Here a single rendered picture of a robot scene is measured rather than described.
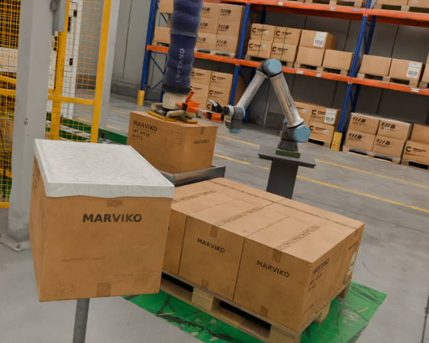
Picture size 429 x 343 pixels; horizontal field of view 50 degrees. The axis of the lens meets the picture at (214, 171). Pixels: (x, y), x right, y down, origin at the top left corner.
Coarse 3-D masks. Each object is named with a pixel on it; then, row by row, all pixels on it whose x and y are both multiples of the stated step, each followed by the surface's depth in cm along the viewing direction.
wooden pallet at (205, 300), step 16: (160, 288) 289; (176, 288) 290; (192, 304) 276; (208, 304) 269; (224, 320) 264; (240, 320) 266; (320, 320) 278; (256, 336) 254; (272, 336) 248; (288, 336) 243
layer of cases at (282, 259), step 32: (192, 192) 319; (224, 192) 332; (256, 192) 346; (192, 224) 270; (224, 224) 266; (256, 224) 275; (288, 224) 284; (320, 224) 295; (352, 224) 306; (192, 256) 272; (224, 256) 260; (256, 256) 248; (288, 256) 238; (320, 256) 242; (352, 256) 307; (224, 288) 262; (256, 288) 251; (288, 288) 240; (320, 288) 258; (288, 320) 242
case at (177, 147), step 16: (144, 112) 377; (144, 128) 362; (160, 128) 353; (176, 128) 343; (192, 128) 342; (208, 128) 360; (128, 144) 374; (144, 144) 364; (160, 144) 354; (176, 144) 345; (192, 144) 348; (208, 144) 366; (160, 160) 356; (176, 160) 347; (192, 160) 353; (208, 160) 372
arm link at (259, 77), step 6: (264, 60) 377; (258, 66) 382; (258, 72) 379; (264, 72) 378; (258, 78) 380; (264, 78) 383; (252, 84) 381; (258, 84) 381; (246, 90) 384; (252, 90) 381; (246, 96) 381; (252, 96) 382; (240, 102) 383; (246, 102) 382; (246, 108) 385
